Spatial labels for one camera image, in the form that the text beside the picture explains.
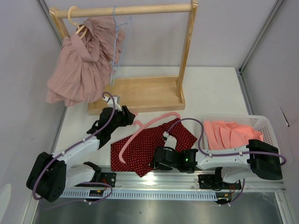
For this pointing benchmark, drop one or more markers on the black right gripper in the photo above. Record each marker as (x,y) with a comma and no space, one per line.
(156,165)

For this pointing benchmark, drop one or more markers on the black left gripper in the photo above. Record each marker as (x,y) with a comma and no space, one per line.
(128,117)

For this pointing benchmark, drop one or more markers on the pink plastic hanger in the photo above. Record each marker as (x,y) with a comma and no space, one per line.
(142,127)

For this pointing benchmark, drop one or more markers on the dark red dotted garment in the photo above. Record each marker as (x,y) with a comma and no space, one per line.
(140,152)

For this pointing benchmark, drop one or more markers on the dusty pink skirt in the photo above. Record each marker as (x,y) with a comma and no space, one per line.
(84,67)

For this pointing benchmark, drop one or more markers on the cream plastic hanger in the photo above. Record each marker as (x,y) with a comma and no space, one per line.
(81,29)

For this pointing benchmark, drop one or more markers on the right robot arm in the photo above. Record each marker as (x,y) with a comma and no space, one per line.
(256,159)

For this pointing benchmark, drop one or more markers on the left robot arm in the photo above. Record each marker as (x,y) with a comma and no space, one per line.
(53,173)

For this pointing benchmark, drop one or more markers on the wooden clothes rack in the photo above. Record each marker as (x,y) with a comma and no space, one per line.
(142,94)

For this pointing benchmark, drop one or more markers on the salmon pink garment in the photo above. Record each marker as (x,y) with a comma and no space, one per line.
(227,135)

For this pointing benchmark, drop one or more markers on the white plastic laundry basket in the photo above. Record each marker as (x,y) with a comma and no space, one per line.
(258,123)

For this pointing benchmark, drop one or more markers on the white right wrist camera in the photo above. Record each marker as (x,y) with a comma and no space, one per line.
(169,141)

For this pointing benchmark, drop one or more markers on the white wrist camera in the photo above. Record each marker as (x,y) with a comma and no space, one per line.
(169,141)
(113,102)

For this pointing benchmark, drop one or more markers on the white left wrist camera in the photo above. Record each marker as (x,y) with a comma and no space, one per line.
(113,102)

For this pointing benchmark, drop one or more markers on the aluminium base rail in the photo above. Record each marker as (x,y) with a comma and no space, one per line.
(175,181)

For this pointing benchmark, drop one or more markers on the blue wire hanger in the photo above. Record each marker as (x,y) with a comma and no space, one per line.
(116,63)

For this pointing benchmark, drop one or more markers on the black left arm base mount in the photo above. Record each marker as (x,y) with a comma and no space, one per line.
(100,176)

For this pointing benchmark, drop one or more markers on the white slotted cable duct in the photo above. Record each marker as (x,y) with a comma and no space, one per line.
(142,195)

